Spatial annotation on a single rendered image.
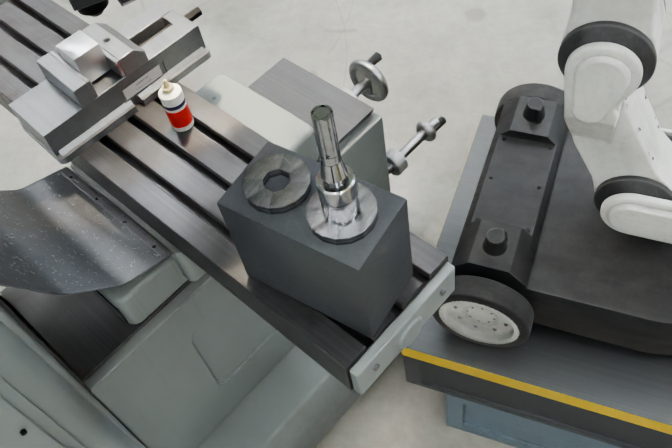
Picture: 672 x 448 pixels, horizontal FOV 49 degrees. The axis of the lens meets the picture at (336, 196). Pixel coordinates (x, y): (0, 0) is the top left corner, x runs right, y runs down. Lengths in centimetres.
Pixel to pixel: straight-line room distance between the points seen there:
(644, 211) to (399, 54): 149
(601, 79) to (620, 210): 32
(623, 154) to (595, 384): 48
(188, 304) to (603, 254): 80
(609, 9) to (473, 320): 69
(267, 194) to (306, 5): 208
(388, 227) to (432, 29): 194
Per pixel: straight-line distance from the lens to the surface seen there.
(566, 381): 158
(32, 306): 149
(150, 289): 133
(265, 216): 94
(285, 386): 181
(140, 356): 141
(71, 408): 130
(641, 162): 139
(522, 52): 272
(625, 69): 117
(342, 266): 89
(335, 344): 105
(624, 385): 160
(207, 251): 117
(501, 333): 155
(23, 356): 117
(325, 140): 80
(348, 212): 89
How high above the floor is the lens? 184
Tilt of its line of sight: 53 degrees down
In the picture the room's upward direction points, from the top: 12 degrees counter-clockwise
